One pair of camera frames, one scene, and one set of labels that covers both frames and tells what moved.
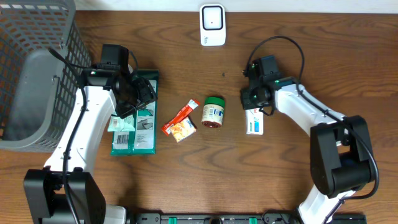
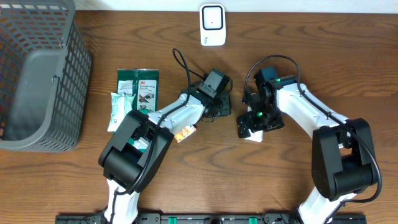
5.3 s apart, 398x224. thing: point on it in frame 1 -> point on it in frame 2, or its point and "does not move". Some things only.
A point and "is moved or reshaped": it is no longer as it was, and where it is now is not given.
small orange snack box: [183, 129] does not move
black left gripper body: [140, 95] -> [226, 101]
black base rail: [238, 218] does not move
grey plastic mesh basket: [37, 90] does not move
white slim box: [254, 119] is moved or reshaped
